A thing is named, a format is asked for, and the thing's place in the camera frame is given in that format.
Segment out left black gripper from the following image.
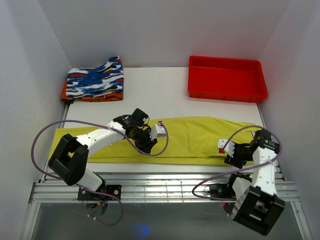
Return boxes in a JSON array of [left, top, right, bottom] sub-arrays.
[[131, 127, 157, 155]]

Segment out yellow-green trousers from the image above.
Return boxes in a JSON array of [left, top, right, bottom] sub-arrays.
[[48, 115, 264, 166]]

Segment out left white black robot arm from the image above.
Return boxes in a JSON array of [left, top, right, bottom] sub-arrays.
[[48, 108, 166, 200]]

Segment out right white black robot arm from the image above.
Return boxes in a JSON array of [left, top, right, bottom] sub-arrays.
[[208, 129, 285, 236]]

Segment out folded multicolour patterned trousers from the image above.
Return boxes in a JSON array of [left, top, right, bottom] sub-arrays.
[[61, 55, 124, 102]]

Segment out red plastic tray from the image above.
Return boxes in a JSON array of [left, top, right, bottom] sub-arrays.
[[187, 55, 268, 104]]

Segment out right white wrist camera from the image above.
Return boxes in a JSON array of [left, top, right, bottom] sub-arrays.
[[217, 138, 236, 157]]

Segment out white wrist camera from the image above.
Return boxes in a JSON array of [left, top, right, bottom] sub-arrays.
[[217, 138, 236, 157], [149, 123, 167, 141]]

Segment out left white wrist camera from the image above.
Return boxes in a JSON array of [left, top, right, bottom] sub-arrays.
[[149, 123, 167, 141]]

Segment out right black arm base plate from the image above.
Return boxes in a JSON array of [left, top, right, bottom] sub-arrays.
[[204, 183, 236, 200]]

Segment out aluminium rail frame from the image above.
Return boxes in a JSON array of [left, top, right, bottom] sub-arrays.
[[21, 101, 317, 240]]

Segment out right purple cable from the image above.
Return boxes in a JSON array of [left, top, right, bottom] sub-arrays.
[[191, 124, 283, 218]]

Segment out purple cable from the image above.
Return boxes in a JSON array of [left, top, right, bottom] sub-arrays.
[[191, 124, 283, 218], [30, 119, 169, 227]]

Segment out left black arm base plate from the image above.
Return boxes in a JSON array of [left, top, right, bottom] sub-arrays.
[[76, 184, 122, 201]]

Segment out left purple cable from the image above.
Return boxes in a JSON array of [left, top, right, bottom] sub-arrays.
[[30, 119, 169, 227]]

